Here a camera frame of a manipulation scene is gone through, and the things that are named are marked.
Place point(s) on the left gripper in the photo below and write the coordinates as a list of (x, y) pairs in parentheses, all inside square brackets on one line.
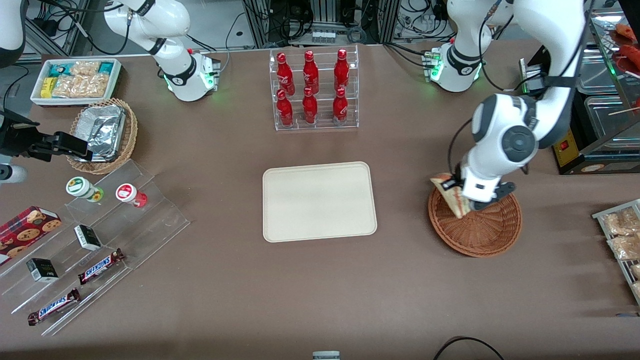
[(457, 171)]

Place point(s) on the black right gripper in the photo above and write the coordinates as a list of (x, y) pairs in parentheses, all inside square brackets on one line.
[(19, 138)]

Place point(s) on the triangular sandwich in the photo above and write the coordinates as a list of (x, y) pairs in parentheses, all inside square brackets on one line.
[(452, 197)]

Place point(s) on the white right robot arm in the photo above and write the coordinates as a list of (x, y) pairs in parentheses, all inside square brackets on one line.
[(182, 75)]

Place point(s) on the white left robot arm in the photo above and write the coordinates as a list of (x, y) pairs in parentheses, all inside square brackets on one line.
[(520, 135)]

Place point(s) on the round shallow wicker basket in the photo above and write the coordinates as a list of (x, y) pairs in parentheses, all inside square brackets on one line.
[(480, 232)]

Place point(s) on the deep wicker basket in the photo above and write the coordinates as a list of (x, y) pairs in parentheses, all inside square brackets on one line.
[(131, 130)]

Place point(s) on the beige rectangular tray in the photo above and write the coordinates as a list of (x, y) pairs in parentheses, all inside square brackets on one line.
[(320, 202)]

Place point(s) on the silver foil wrapped food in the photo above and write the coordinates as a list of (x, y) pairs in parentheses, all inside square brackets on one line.
[(102, 130)]

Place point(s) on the green lid cup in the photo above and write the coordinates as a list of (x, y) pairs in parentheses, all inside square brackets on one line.
[(80, 187)]

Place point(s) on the large clear cracker bag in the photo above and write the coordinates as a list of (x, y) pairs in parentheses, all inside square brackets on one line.
[(80, 86)]

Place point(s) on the yellow snack packet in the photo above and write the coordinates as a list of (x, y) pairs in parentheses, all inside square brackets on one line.
[(47, 87)]

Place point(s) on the red lid cup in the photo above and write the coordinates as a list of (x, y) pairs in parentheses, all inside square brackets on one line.
[(127, 193)]

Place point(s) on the white rectangular snack bin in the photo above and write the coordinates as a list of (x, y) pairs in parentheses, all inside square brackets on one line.
[(116, 82)]

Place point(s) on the teal snack packet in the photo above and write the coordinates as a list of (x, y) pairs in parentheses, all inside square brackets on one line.
[(106, 68), (58, 70)]

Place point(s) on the small clear cracker bag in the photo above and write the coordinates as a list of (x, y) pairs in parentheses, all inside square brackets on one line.
[(85, 67)]

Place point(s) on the small black box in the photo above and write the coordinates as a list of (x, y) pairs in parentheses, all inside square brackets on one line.
[(87, 237), (42, 270)]

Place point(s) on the black hot food display case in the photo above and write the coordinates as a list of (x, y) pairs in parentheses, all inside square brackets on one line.
[(570, 152)]

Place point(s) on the red cookie box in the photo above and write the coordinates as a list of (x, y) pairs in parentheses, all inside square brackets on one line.
[(25, 230)]

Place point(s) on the clear acrylic stepped shelf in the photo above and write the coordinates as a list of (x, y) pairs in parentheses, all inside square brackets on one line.
[(160, 220)]

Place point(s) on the snickers chocolate bar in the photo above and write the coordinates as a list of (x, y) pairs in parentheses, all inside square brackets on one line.
[(100, 266), (52, 306)]

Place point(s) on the clear bag of fried snacks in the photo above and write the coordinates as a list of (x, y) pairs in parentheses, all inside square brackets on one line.
[(625, 247), (622, 222), (637, 288), (636, 271)]

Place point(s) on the steel food pan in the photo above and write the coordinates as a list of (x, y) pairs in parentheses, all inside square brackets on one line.
[(597, 70), (612, 122)]

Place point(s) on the clear acrylic bottle rack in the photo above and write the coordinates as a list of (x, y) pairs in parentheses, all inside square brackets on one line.
[(352, 90)]

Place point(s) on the red cola bottle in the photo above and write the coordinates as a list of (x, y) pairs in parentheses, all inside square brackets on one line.
[(310, 109), (311, 72), (341, 70), (340, 109), (285, 111), (285, 75)]

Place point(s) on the white power strip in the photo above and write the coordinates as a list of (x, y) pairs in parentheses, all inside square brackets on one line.
[(323, 36)]

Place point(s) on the small grey device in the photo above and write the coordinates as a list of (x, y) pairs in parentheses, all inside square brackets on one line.
[(326, 355)]

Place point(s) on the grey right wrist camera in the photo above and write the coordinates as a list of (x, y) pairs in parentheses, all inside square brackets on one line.
[(12, 174)]

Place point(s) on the aluminium profile frame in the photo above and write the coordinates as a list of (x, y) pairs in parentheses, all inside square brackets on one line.
[(385, 22)]

